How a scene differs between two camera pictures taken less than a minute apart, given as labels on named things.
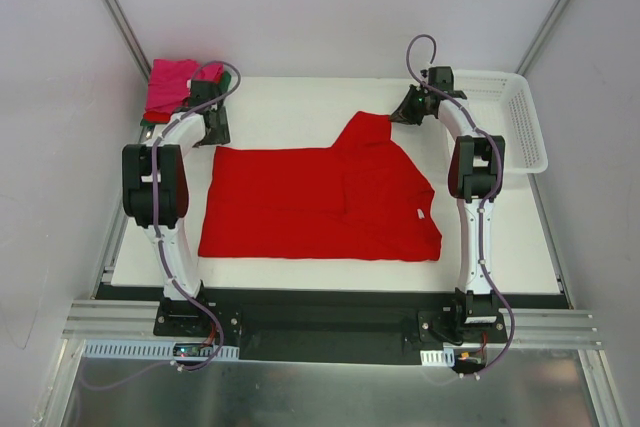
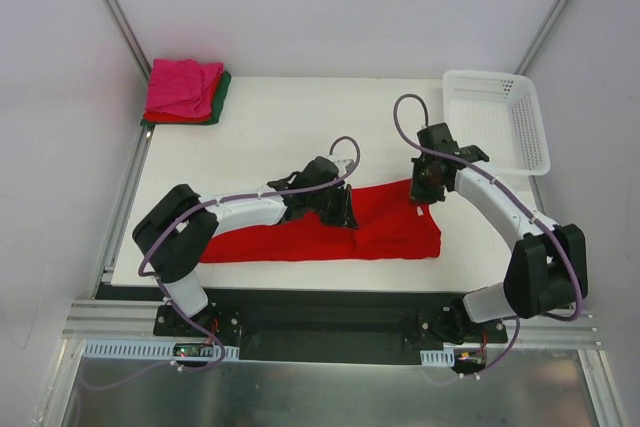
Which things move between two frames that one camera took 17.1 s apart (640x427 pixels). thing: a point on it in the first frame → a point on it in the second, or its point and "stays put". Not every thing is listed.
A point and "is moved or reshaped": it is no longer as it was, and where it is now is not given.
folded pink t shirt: (170, 81) stays put
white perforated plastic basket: (500, 104) stays put
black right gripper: (409, 110) → (426, 187)
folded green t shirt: (224, 79) stays put
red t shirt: (363, 198) is moved or reshaped
